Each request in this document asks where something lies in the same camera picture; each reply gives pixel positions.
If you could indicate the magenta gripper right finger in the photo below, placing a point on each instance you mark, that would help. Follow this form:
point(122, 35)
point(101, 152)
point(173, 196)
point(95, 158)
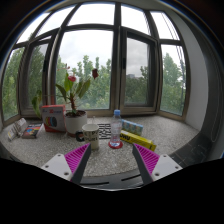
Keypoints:
point(152, 166)

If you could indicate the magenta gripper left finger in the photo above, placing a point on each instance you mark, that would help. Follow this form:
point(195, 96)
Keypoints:
point(70, 166)

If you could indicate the clear plastic water bottle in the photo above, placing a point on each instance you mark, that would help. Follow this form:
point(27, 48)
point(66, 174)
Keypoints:
point(116, 126)

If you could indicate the black tape roll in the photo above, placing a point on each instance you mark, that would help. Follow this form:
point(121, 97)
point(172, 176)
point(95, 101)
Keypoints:
point(79, 136)

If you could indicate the red round coaster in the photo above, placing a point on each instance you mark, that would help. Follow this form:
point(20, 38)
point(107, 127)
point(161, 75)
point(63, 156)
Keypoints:
point(114, 146)

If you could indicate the yellow glue box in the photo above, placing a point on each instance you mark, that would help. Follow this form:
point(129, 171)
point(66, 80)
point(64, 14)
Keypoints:
point(132, 138)

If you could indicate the white mug with print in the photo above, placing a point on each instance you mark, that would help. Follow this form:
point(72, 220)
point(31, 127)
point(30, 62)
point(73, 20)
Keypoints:
point(91, 135)

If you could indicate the light blue tissue pack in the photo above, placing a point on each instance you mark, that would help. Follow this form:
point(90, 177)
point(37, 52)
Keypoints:
point(132, 127)

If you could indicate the white pot with plant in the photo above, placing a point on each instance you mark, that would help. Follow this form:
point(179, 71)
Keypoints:
point(70, 92)

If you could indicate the black white patterned card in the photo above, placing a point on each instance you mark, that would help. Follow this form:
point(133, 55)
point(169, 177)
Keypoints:
point(104, 131)

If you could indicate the colourful pencil box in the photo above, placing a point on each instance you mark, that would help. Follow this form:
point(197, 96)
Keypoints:
point(32, 131)

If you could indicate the red and white box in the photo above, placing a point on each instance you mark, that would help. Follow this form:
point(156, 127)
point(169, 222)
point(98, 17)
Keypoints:
point(53, 117)

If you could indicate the white printed packet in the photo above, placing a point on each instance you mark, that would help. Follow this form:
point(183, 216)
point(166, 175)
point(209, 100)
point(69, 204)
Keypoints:
point(17, 129)

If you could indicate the brown window frame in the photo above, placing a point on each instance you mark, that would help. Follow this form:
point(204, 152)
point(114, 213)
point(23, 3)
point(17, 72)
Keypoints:
point(132, 53)

